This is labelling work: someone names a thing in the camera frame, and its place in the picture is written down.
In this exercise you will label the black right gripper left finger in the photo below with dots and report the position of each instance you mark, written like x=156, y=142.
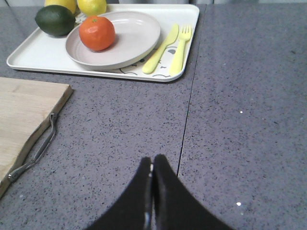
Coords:
x=133, y=209

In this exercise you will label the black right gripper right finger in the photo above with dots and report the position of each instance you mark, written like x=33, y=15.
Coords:
x=175, y=207

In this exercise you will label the beige round plate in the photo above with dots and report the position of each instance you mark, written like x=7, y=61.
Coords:
x=137, y=34

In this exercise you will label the orange mandarin fruit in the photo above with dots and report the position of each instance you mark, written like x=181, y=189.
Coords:
x=97, y=33

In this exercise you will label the white rectangular tray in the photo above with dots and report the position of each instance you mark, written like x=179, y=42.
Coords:
x=41, y=52

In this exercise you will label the yellow plastic fork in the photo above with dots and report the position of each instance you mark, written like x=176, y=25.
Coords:
x=177, y=63

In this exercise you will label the yellow plastic knife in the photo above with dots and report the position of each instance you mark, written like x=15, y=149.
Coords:
x=153, y=61

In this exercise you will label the wooden cutting board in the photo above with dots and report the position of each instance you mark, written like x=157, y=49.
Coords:
x=26, y=107

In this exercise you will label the green lime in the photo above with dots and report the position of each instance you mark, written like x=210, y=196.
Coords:
x=55, y=20

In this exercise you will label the yellow lemon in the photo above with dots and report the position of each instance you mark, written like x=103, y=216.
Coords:
x=92, y=7
x=69, y=4

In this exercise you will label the rear yellow lemon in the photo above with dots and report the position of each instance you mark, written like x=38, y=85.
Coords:
x=69, y=4

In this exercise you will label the metal cutting board handle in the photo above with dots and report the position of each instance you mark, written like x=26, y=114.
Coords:
x=15, y=174

